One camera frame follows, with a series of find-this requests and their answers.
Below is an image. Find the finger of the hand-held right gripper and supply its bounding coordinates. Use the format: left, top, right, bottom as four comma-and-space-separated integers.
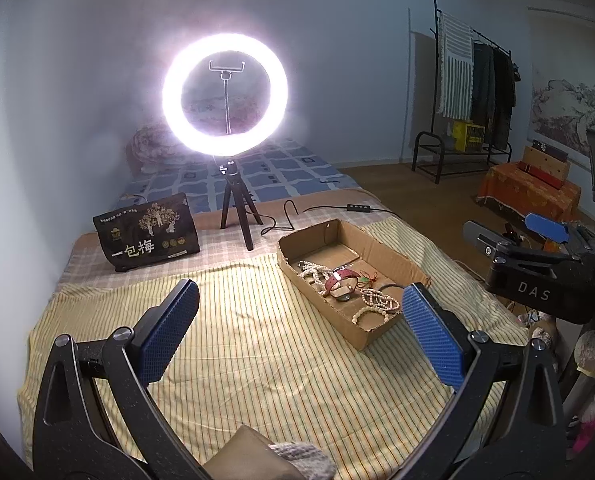
525, 212, 593, 256
462, 220, 513, 261

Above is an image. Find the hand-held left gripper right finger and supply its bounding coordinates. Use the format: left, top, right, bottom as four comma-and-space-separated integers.
401, 282, 568, 480

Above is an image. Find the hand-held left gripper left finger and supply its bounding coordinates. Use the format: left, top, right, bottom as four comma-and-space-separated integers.
32, 279, 213, 480

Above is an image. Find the cardboard box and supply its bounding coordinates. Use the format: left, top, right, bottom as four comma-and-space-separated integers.
276, 218, 431, 352

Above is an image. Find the multi-strand pearl necklace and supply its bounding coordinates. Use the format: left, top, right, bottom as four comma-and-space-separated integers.
297, 260, 335, 297

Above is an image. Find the orange cloth covered table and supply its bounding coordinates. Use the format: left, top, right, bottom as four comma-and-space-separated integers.
475, 162, 582, 222

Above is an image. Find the red box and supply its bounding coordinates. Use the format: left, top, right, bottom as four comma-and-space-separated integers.
520, 162, 565, 190

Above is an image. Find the striped yellow cloth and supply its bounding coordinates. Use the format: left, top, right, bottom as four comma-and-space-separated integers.
18, 217, 531, 480

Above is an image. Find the yellow crate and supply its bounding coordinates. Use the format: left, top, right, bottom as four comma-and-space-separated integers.
452, 121, 485, 153

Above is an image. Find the pink checked bed sheet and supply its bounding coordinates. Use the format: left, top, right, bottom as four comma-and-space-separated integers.
58, 195, 403, 291

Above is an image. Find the black printed snack bag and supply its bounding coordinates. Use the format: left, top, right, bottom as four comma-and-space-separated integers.
92, 192, 201, 273

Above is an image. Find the black clothes rack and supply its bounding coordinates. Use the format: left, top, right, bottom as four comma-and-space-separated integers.
411, 0, 521, 183

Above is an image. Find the black hanging garment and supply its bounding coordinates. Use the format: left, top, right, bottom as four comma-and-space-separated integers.
492, 50, 518, 151

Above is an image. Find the brown cloth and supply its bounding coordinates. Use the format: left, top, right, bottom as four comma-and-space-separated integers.
198, 425, 278, 480

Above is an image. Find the dark green hanging garment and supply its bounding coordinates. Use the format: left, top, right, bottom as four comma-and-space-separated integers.
470, 42, 495, 133

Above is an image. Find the striped hanging towel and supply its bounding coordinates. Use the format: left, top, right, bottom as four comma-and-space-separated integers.
436, 12, 474, 118

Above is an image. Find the floral pillow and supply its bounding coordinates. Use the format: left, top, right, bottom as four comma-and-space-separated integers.
126, 124, 198, 176

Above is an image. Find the grey knitted cloth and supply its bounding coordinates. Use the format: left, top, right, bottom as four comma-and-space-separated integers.
268, 442, 338, 480

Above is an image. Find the blue patterned bed sheet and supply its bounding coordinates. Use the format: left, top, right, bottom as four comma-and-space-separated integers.
120, 137, 363, 206

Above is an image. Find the phone holder clamp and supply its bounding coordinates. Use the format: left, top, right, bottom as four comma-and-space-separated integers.
208, 60, 248, 136

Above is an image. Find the red bracelet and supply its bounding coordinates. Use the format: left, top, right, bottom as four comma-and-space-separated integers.
324, 268, 361, 301

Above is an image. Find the landscape wall painting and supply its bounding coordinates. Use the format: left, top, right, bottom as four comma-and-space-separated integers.
530, 67, 595, 158

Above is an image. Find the black cable with switch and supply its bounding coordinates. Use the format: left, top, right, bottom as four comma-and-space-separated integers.
260, 199, 401, 237

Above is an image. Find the ring light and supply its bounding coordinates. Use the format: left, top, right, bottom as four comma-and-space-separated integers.
162, 31, 289, 157

